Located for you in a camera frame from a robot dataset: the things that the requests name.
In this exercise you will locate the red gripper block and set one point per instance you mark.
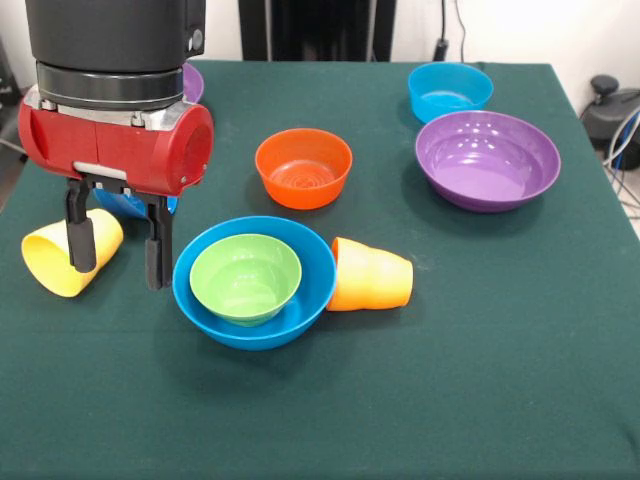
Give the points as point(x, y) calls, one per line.
point(125, 150)

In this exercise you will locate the dark blue plastic bowl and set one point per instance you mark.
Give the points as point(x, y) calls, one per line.
point(125, 205)

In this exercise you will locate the yellow plastic cup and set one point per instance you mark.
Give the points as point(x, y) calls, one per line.
point(45, 265)

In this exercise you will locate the green plastic bowl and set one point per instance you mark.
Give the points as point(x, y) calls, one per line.
point(245, 280)

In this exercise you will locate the large light blue bowl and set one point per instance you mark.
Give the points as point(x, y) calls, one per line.
point(310, 260)

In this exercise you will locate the orange-red plastic bowl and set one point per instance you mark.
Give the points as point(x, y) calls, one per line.
point(302, 170)

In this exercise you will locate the orange plastic cup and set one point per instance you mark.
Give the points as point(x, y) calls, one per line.
point(375, 280)

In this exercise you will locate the purple plastic bowl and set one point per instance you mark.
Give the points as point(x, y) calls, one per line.
point(487, 160)
point(194, 82)

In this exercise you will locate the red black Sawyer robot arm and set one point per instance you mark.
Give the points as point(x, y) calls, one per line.
point(110, 35)

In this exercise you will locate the black office chair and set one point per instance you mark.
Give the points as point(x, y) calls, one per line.
point(12, 100)

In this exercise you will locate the dark green tablecloth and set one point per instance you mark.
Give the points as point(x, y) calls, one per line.
point(350, 400)

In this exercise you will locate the small light blue bowl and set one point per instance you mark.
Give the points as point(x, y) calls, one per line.
point(450, 95)

